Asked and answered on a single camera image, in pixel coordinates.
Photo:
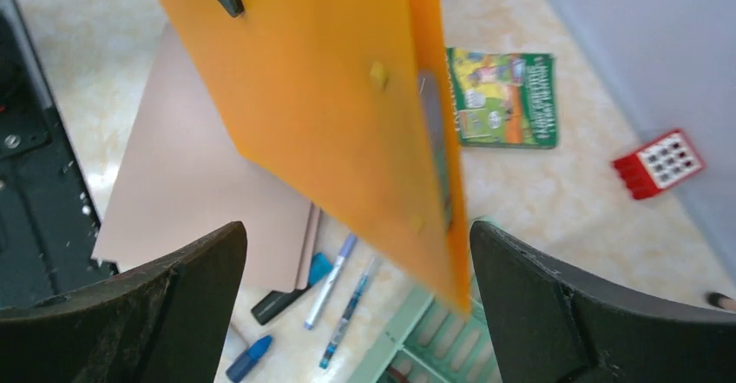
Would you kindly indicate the orange folder binder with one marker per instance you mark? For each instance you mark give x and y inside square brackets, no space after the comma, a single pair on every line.
[347,101]

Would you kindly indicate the pink music stand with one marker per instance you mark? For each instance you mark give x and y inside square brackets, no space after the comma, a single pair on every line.
[721,301]

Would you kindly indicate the black marker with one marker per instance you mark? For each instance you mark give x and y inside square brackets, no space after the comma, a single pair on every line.
[275,302]

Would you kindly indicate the green plastic file rack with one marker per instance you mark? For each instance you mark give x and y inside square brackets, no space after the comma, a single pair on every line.
[425,340]

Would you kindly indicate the blue marker cap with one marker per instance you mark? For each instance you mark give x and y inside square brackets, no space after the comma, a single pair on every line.
[249,359]

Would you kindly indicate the blue clear gel pen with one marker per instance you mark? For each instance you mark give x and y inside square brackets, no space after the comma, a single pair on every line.
[344,321]

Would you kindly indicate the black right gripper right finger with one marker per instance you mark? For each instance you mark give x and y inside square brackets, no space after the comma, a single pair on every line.
[550,321]

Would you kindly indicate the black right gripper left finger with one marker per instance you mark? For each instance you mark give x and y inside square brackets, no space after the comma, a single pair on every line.
[164,321]

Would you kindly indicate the green Treehouse paperback book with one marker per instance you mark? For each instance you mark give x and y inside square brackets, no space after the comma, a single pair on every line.
[504,100]

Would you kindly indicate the red grid pen holder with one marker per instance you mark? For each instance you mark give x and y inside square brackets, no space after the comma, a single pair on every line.
[659,165]

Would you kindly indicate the white blue pen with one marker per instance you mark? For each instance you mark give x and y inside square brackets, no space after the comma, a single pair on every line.
[330,281]

